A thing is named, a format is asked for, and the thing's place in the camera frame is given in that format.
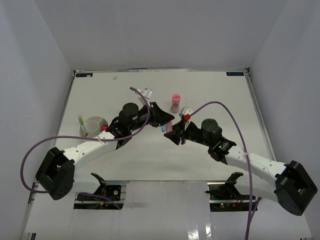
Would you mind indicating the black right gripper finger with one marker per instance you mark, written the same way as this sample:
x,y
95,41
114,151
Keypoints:
x,y
179,127
175,137

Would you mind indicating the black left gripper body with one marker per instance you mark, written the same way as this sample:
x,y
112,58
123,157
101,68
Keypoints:
x,y
144,115

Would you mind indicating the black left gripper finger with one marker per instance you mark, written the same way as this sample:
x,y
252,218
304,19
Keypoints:
x,y
158,115
156,124

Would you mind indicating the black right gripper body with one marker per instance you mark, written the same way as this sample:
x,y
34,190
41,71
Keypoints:
x,y
194,134

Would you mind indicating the pink correction tape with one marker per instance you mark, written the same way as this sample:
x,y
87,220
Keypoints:
x,y
169,127

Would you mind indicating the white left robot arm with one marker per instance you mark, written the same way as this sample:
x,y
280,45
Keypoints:
x,y
59,173

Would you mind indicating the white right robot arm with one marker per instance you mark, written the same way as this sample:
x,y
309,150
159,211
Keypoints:
x,y
287,184

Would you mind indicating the blue correction tape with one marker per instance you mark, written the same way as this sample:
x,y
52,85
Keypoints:
x,y
164,128

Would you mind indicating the pink glue stick bottle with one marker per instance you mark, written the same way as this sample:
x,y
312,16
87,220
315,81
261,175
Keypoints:
x,y
175,103

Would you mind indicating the white round divided container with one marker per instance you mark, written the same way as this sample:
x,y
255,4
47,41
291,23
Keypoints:
x,y
92,126

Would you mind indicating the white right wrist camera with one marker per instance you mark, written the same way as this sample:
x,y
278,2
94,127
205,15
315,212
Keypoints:
x,y
185,114

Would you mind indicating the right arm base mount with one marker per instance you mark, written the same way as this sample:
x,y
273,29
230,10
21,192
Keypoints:
x,y
223,198

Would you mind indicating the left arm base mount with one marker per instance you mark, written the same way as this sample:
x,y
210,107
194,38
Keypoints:
x,y
113,199

